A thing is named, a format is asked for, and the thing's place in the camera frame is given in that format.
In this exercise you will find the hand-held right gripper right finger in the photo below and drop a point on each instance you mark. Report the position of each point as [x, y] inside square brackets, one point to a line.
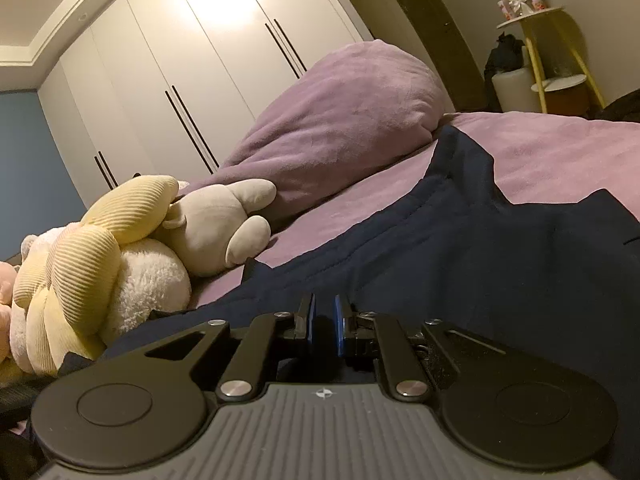
[340, 325]

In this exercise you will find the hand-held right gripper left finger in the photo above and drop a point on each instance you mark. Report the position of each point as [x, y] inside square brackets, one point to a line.
[312, 320]

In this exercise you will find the navy zip jacket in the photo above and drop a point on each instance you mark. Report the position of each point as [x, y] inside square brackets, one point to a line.
[500, 270]

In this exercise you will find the grey bunny plush toy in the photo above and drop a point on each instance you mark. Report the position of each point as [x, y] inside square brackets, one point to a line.
[215, 230]

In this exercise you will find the white fluffy plush toy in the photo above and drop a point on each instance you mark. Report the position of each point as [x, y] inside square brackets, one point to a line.
[150, 285]

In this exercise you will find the purple pillow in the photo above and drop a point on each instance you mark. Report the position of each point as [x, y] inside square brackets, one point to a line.
[340, 125]

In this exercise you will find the cream ribbed flower plush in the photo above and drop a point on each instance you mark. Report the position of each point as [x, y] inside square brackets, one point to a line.
[85, 265]

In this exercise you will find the white wardrobe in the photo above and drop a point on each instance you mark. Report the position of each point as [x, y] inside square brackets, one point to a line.
[200, 60]

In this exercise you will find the white round stool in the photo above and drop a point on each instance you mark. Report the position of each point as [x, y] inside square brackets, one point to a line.
[515, 91]

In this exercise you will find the black bag on stool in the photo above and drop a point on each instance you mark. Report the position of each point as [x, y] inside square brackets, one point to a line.
[505, 55]

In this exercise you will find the brown box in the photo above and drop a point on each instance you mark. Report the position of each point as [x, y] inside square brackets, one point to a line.
[567, 97]

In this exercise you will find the yellow-legged side table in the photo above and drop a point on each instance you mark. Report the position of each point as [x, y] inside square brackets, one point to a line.
[550, 15]

